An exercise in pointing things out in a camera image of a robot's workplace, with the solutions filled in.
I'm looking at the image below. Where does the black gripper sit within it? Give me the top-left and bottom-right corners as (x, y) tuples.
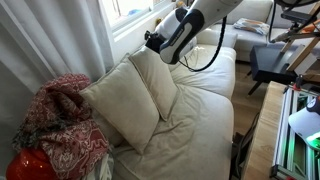
(144, 30), (166, 54)

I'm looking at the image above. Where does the cream rectangular pillow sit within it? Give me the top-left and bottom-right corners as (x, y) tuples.
(128, 45), (180, 122)
(79, 54), (161, 155)

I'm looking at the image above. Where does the white framed window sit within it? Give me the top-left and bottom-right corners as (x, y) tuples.
(98, 0), (176, 38)

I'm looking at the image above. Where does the small beige seat cushion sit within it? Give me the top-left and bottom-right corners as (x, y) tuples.
(168, 44), (237, 100)

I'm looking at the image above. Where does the light grey sofa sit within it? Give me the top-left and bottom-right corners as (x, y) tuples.
(209, 0), (320, 63)

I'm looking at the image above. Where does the multicolour patterned pillow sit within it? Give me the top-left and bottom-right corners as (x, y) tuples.
(233, 17), (272, 36)

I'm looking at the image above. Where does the large beige seat cushion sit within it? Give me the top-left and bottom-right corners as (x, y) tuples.
(111, 83), (235, 180)

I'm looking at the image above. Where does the white curtain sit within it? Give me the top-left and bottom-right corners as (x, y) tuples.
(0, 0), (116, 174)

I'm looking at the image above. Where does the black coffee table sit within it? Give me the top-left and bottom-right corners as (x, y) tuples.
(248, 44), (301, 96)

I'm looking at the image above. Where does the beige fabric sofa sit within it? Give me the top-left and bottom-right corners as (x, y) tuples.
(90, 28), (238, 180)

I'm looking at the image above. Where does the plain white pillow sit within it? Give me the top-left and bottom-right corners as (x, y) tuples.
(266, 0), (318, 29)

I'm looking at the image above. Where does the red patterned blanket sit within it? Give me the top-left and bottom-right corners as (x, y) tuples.
(12, 73), (110, 180)

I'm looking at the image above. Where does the grey white patterned cloth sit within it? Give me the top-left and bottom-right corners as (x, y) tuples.
(83, 151), (116, 180)

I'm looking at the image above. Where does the light wooden table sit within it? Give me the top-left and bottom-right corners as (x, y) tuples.
(241, 80), (288, 180)

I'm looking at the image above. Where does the red black clamp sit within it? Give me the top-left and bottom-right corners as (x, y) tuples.
(283, 74), (305, 94)

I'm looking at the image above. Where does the shiny red cushion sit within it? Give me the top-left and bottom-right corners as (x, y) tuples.
(5, 148), (59, 180)

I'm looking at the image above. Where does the black power cable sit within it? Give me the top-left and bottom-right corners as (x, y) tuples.
(229, 113), (261, 179)

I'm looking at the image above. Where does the black camera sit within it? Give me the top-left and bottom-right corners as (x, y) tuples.
(280, 9), (318, 26)

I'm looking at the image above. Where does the wooden camera stand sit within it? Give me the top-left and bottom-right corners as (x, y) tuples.
(281, 3), (320, 73)

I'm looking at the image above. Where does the aluminium rail frame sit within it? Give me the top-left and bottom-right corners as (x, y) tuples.
(269, 84), (320, 180)

